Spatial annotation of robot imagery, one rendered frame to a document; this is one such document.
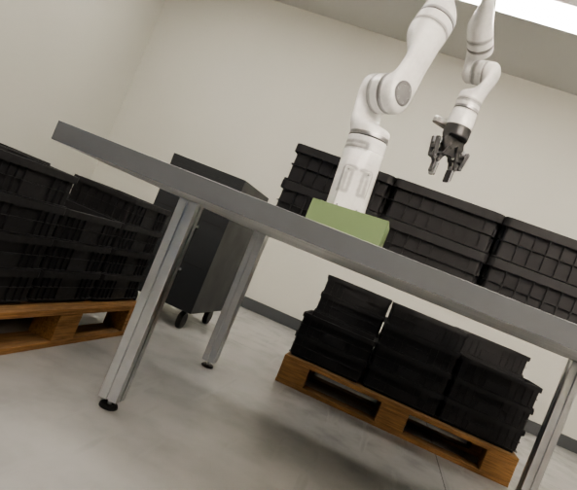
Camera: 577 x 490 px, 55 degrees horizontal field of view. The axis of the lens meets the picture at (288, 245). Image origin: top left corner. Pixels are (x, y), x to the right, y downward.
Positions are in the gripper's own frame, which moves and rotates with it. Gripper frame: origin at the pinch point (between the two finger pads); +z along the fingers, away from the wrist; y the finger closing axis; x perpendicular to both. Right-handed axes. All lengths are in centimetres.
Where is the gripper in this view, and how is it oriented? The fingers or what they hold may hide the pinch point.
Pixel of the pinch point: (440, 173)
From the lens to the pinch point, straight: 166.8
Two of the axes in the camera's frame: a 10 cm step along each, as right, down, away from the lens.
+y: 8.1, 3.3, 4.9
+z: -3.8, 9.3, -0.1
